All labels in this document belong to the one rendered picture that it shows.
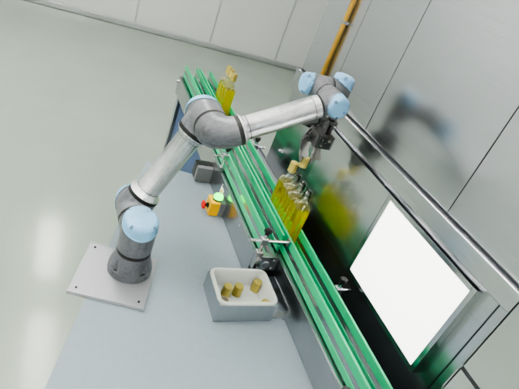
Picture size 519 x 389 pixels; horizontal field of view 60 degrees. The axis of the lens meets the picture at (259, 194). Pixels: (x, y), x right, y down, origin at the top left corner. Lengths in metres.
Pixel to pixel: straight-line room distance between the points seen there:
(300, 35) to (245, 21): 1.00
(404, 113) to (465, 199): 0.39
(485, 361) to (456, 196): 0.63
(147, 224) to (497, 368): 1.06
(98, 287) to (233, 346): 0.48
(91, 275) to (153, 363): 0.38
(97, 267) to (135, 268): 0.14
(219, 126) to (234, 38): 6.38
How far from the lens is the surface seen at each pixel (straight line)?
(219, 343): 1.54
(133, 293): 1.58
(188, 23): 7.49
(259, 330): 1.63
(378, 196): 1.58
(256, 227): 1.77
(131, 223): 1.49
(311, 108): 1.43
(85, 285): 1.58
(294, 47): 8.10
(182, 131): 1.48
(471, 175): 1.37
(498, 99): 1.36
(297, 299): 1.62
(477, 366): 0.87
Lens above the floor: 1.89
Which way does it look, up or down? 29 degrees down
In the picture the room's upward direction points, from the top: 22 degrees clockwise
